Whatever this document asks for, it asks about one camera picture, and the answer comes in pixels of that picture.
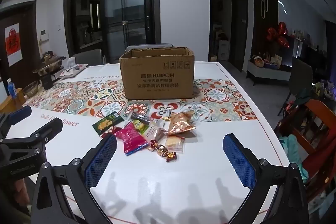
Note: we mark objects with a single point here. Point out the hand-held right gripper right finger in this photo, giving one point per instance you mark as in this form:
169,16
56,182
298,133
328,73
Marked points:
240,161

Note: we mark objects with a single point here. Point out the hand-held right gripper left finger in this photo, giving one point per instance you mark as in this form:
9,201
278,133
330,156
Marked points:
101,161

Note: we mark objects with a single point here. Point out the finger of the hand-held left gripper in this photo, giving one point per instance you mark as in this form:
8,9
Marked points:
48,129
21,113

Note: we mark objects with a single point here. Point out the small green snack packet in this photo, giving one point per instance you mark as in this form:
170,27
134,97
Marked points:
141,127

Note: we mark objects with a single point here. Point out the copper biscuit packet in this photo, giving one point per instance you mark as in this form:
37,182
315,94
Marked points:
181,123

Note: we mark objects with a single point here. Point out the brown cardboard box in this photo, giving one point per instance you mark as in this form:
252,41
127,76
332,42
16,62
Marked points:
157,77

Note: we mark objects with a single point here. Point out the person's left hand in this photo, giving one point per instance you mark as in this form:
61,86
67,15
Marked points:
21,193

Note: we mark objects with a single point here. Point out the wooden box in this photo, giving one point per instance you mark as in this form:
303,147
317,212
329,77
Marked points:
13,102

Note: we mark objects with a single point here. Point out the blue bottle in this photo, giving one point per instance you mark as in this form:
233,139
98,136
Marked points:
11,88

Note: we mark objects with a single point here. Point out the glass bowl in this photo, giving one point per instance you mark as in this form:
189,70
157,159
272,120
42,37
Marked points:
31,88

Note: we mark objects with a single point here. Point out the dark red snack packet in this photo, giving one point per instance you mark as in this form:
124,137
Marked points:
111,131

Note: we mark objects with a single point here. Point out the pink snack packet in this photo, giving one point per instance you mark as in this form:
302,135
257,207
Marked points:
131,138

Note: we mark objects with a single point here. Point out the large green chips packet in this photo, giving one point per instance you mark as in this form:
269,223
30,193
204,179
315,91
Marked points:
106,123

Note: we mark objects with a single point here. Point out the black mug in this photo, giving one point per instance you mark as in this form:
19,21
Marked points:
47,81

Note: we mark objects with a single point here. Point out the teal cloth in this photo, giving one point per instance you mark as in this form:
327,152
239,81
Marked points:
295,153

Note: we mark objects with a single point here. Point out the metal hot pot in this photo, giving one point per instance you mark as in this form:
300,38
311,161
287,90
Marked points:
50,65

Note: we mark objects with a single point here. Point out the dark roll snack packet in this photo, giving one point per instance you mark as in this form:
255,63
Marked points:
140,117

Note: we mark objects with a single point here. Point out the white snack packet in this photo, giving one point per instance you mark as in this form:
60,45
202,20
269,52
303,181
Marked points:
153,132

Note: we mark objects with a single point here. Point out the floral tissue pack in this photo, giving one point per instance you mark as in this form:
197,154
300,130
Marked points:
73,70

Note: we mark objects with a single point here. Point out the clear yellow cake packet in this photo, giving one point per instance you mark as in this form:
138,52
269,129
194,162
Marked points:
174,142

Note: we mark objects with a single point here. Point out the red character poster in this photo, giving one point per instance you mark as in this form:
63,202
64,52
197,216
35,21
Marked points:
13,44

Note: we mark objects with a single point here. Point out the red wooden chair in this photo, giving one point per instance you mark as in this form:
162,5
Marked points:
315,134

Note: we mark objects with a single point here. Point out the small gold white packet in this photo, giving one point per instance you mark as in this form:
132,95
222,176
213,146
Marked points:
166,114

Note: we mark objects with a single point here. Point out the white intercom panel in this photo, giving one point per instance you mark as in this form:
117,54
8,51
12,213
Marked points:
44,35

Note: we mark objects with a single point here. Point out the grey dining chair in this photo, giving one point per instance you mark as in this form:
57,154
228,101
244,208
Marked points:
88,56
149,47

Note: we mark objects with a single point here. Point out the dark wooden door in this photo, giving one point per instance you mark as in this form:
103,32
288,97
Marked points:
29,29

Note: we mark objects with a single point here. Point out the white sideboard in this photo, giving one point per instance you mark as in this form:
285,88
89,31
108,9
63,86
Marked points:
265,73

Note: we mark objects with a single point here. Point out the dark green chair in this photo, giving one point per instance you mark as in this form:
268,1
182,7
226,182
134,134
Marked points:
299,79

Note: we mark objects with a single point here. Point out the flower bouquet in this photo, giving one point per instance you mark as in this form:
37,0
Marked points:
324,90

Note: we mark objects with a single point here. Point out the white storage shelf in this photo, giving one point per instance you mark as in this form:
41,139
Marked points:
223,50

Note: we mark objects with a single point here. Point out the dark interior door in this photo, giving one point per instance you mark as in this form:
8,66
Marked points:
239,29

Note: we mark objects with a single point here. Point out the red heart balloons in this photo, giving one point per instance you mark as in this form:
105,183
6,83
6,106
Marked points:
279,35

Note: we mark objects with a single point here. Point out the sliding glass door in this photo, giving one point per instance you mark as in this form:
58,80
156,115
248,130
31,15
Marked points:
118,3

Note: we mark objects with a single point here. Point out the dark tall cabinet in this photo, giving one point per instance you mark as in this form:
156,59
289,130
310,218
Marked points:
270,19

